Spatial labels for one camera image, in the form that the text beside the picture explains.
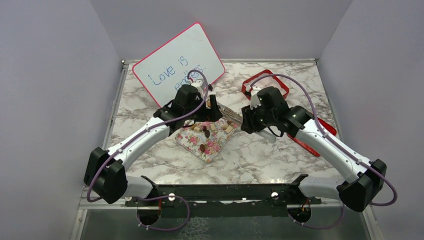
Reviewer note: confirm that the red box lid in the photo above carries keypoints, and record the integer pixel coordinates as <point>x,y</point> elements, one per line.
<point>326,126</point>

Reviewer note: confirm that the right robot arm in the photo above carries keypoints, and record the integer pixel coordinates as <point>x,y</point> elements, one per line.
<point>360,180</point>

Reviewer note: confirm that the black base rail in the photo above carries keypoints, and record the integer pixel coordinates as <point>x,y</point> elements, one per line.
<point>223,200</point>

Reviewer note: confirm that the white board pink frame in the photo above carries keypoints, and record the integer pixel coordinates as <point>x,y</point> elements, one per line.
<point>189,55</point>

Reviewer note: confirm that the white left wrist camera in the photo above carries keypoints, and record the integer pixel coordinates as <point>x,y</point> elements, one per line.
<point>200,85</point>

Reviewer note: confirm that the red chocolate box base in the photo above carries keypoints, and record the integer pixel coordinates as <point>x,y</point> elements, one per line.
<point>271,81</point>

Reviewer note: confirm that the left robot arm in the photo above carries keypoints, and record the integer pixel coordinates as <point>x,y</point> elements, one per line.
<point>105,173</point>

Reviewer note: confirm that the brown oval chocolate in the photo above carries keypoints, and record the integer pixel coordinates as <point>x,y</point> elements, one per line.
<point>202,148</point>

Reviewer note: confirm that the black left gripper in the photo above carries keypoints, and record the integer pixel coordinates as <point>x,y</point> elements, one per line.
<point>211,114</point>

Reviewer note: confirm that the floral rectangular tray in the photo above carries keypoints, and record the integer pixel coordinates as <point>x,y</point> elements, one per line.
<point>190,138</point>

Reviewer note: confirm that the white square chocolate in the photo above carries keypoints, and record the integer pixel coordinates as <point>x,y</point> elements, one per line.
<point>229,129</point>

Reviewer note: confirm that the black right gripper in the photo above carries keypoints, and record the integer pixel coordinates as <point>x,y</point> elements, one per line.
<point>248,124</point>

